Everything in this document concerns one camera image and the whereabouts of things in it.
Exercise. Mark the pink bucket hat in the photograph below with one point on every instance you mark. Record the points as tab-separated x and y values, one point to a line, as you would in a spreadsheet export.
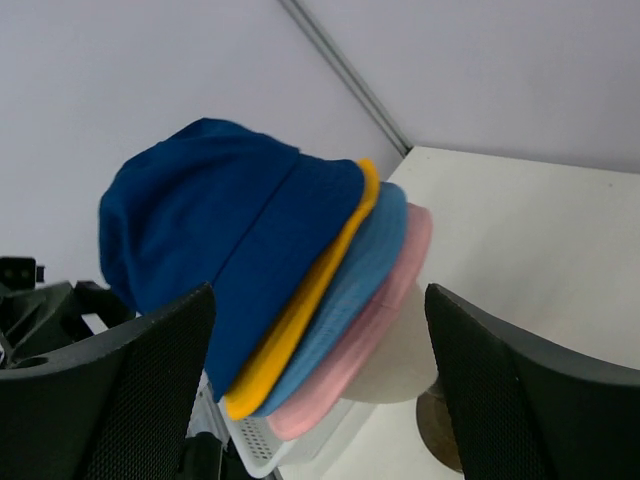
318	393

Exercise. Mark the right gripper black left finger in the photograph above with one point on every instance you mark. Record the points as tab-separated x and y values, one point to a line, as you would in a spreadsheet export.
116	405

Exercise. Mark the light blue bucket hat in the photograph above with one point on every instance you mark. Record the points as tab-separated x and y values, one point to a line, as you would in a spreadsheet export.
367	263

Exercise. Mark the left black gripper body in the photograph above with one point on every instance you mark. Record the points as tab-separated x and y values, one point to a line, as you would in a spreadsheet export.
19	274

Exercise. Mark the clear plastic bin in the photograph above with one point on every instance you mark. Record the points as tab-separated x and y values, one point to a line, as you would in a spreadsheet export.
263	454

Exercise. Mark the left aluminium frame post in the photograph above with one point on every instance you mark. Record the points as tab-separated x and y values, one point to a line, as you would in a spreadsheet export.
332	54

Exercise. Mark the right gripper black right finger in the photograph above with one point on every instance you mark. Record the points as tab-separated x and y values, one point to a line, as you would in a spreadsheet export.
523	407

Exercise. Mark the yellow hat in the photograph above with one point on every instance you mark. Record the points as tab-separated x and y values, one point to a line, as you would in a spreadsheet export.
266	364

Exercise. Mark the beige mannequin head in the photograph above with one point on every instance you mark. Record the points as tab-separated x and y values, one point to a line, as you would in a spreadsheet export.
403	365

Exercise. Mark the brown round wooden stand base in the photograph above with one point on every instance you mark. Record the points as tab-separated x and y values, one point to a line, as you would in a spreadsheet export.
435	428

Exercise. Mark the dark blue hat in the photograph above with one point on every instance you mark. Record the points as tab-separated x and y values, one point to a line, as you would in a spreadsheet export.
220	204

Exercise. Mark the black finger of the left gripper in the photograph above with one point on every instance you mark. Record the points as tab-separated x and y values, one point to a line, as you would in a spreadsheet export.
37	321

